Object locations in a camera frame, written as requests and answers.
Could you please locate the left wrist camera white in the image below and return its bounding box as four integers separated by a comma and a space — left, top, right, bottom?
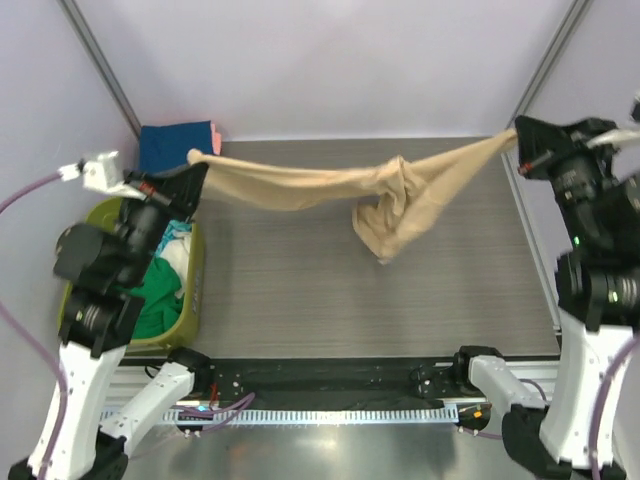
57, 151, 144, 200

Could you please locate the beige t shirt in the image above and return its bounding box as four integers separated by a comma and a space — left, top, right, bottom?
186, 129, 517, 263

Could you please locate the folded salmon pink t shirt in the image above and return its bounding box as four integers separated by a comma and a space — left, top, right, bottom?
210, 123, 222, 155

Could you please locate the left aluminium corner post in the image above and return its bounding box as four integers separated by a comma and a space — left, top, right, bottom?
57, 0, 142, 139

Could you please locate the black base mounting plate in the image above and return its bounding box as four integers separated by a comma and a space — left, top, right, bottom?
188, 357, 491, 430

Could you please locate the aluminium frame rail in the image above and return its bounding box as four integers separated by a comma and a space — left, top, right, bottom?
106, 360, 559, 408

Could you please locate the light blue t shirt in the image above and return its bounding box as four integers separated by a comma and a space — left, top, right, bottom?
155, 220, 193, 256

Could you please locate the olive green plastic bin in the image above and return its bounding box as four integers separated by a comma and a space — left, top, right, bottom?
86, 198, 206, 355

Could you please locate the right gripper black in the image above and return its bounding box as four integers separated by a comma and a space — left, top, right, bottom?
518, 115, 631, 249

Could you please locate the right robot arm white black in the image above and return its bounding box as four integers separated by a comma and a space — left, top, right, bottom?
450, 115, 639, 479

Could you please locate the white slotted cable duct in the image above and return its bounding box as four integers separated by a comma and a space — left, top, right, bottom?
99, 407, 459, 427

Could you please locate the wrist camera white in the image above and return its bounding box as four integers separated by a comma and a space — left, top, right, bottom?
57, 151, 144, 200
587, 89, 640, 151

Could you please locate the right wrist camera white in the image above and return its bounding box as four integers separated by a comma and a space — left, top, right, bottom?
587, 89, 640, 151

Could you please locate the green t shirt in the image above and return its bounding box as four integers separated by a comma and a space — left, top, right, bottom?
129, 257, 184, 340

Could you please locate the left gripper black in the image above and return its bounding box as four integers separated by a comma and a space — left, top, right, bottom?
113, 159, 208, 285

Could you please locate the white t shirt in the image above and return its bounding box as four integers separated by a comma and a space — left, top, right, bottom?
160, 238, 191, 298

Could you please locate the right aluminium corner post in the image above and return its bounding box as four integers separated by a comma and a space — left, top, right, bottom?
509, 0, 595, 131

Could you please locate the aluminium corner post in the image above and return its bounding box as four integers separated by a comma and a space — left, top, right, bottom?
57, 0, 142, 139
509, 0, 595, 131

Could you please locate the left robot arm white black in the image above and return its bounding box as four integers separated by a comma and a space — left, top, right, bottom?
9, 156, 212, 479

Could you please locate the folded dark blue t shirt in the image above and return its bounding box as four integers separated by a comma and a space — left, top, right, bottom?
139, 121, 214, 174

